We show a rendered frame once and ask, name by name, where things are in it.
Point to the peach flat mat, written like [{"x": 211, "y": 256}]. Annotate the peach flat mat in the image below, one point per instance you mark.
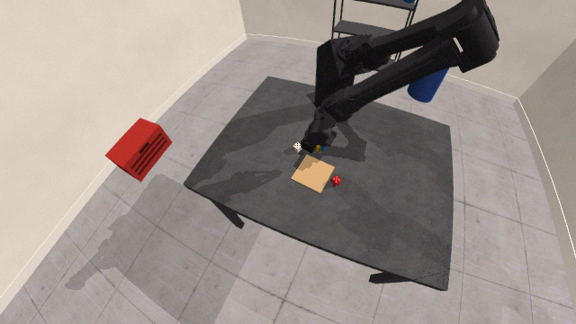
[{"x": 313, "y": 173}]

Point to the red die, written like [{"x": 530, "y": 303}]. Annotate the red die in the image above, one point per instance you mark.
[{"x": 336, "y": 180}]

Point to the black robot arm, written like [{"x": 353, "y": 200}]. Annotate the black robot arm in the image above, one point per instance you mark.
[{"x": 474, "y": 28}]

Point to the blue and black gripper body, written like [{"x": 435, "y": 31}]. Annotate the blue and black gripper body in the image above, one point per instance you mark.
[{"x": 330, "y": 139}]

